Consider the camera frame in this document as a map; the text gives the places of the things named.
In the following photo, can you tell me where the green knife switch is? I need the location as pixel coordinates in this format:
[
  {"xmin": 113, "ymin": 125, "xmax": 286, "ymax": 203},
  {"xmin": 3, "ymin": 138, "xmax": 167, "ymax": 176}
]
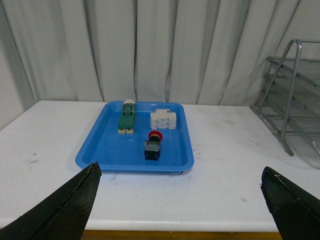
[{"xmin": 117, "ymin": 99, "xmax": 136, "ymax": 134}]

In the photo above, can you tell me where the blue plastic tray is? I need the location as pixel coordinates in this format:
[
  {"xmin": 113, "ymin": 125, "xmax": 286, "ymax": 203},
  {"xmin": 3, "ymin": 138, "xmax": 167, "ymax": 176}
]
[{"xmin": 75, "ymin": 101, "xmax": 194, "ymax": 174}]

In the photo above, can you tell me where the grey metal mesh rack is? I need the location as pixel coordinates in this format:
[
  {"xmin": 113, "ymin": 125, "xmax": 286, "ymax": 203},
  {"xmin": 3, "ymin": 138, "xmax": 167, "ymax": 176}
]
[{"xmin": 250, "ymin": 38, "xmax": 320, "ymax": 156}]

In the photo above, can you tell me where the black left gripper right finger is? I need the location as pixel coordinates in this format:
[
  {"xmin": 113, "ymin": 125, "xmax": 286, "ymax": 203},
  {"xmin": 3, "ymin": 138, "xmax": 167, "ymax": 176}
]
[{"xmin": 260, "ymin": 166, "xmax": 320, "ymax": 240}]

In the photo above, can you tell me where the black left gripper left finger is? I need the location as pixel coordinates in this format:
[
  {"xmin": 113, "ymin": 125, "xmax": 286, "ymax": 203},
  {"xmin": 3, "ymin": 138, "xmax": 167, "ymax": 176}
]
[{"xmin": 0, "ymin": 162, "xmax": 102, "ymax": 240}]

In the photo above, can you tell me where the red emergency push button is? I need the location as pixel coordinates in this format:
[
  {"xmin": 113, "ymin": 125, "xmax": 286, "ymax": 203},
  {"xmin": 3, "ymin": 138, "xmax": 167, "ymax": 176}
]
[{"xmin": 144, "ymin": 130, "xmax": 163, "ymax": 161}]

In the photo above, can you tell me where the white terminal block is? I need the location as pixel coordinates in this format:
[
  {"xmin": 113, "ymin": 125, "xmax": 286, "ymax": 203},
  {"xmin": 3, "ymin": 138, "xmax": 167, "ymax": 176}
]
[{"xmin": 150, "ymin": 109, "xmax": 177, "ymax": 130}]

